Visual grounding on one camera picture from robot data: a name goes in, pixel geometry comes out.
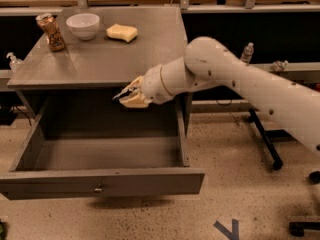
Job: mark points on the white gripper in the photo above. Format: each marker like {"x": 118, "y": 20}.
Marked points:
{"x": 152, "y": 84}

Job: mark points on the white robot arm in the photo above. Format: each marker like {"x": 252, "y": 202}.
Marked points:
{"x": 207, "y": 63}

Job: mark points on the open grey top drawer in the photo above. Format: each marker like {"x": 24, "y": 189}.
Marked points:
{"x": 141, "y": 162}

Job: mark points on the round metal drawer knob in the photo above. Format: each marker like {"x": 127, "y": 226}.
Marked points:
{"x": 99, "y": 189}

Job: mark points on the grey cabinet desk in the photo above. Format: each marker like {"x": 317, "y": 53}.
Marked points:
{"x": 71, "y": 88}

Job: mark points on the yellow sponge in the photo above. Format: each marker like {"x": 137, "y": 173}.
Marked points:
{"x": 122, "y": 32}

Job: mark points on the white ceramic bowl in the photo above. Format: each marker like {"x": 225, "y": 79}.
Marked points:
{"x": 85, "y": 26}

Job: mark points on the clear plastic water bottle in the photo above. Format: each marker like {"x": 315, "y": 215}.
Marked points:
{"x": 247, "y": 53}

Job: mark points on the clear sanitizer pump bottle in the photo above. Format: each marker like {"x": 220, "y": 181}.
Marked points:
{"x": 14, "y": 61}

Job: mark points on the crumpled clear plastic wrapper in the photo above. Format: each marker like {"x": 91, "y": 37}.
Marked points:
{"x": 279, "y": 66}

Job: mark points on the black rolling stand base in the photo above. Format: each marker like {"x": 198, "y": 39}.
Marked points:
{"x": 268, "y": 136}

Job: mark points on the black caster base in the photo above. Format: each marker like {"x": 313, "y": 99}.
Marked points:
{"x": 298, "y": 229}

